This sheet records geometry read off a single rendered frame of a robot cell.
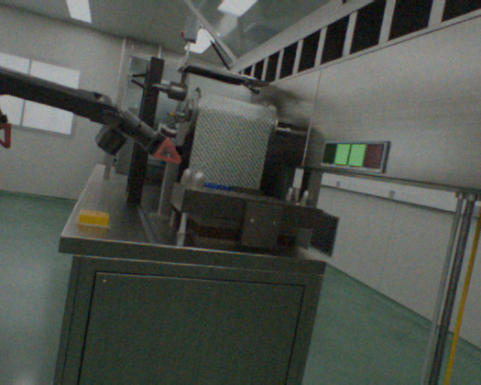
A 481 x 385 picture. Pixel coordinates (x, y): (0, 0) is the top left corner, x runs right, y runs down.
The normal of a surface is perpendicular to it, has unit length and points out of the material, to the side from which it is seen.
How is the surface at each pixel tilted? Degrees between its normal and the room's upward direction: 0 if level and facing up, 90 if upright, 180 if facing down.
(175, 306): 90
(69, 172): 90
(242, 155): 90
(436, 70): 90
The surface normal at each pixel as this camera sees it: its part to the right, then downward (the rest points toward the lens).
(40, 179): 0.33, 0.11
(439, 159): -0.92, -0.15
